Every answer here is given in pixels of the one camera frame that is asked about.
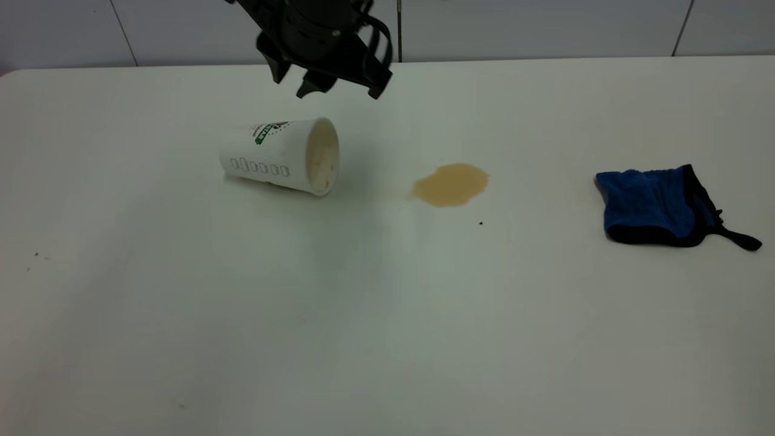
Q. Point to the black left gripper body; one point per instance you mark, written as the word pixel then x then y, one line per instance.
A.
pixel 321 36

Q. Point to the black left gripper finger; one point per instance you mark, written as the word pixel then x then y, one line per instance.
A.
pixel 315 83
pixel 280 69

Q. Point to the white paper coffee cup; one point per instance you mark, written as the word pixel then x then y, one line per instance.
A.
pixel 266 157

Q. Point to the blue cloth with black trim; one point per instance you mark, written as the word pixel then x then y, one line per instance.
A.
pixel 648 203

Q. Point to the brown coffee spill puddle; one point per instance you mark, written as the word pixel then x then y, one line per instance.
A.
pixel 453 184

